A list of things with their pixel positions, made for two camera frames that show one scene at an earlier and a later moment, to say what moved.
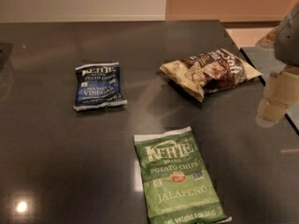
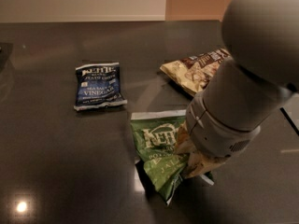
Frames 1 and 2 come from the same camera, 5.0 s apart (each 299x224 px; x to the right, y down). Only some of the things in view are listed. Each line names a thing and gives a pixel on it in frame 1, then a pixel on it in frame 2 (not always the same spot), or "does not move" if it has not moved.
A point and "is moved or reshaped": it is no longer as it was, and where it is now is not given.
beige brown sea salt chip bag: (210, 71) does not move
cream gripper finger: (281, 92) -> (218, 141)
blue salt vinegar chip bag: (98, 86) does not move
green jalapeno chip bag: (177, 188) is moved or reshaped
